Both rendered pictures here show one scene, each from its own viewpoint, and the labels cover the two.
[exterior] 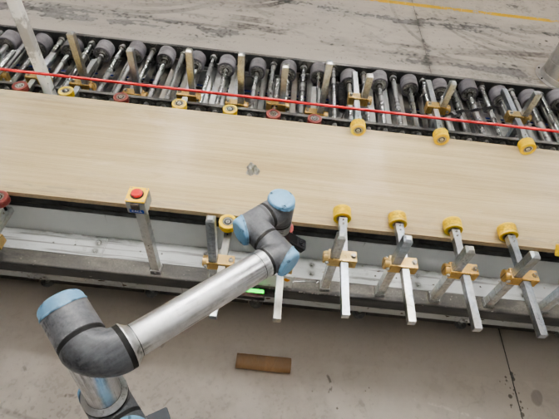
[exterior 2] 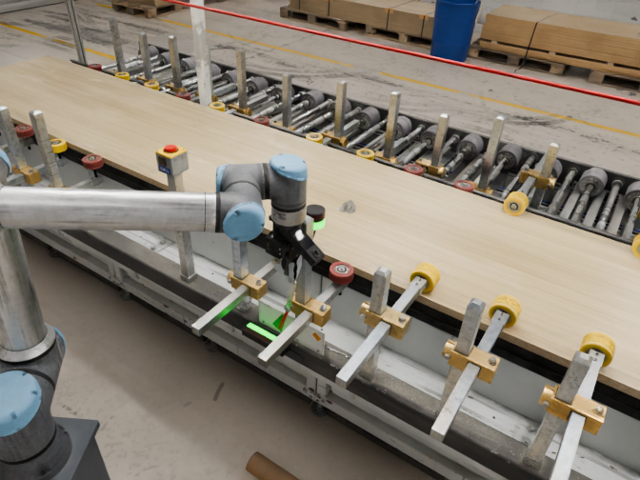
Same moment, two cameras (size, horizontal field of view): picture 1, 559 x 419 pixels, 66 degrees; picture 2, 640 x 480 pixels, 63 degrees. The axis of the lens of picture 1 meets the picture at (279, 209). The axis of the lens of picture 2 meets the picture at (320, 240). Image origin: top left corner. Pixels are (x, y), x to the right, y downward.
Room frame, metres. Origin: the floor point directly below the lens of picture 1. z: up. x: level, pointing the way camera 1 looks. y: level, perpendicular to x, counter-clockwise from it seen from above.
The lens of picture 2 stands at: (0.03, -0.70, 1.96)
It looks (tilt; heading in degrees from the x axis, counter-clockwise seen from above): 36 degrees down; 34
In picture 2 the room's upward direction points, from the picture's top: 3 degrees clockwise
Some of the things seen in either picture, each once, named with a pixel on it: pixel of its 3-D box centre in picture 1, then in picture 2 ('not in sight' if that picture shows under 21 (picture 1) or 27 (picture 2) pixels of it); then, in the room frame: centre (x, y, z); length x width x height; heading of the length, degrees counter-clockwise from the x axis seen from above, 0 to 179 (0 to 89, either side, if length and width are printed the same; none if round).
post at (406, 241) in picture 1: (390, 270); (457, 368); (1.00, -0.50, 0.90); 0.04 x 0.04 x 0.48; 2
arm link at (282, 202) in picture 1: (279, 209); (287, 182); (0.90, 0.00, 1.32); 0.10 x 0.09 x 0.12; 136
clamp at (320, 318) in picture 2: not in sight; (309, 308); (0.99, -0.02, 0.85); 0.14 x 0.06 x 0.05; 92
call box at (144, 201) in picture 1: (138, 200); (172, 161); (0.97, 0.51, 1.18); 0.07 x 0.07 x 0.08; 2
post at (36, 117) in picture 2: not in sight; (50, 167); (0.94, 1.25, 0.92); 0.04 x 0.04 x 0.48; 2
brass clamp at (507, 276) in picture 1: (519, 277); not in sight; (1.02, -1.02, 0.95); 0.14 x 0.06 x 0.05; 92
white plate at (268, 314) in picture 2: (263, 279); (290, 327); (0.96, 0.03, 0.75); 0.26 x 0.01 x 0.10; 92
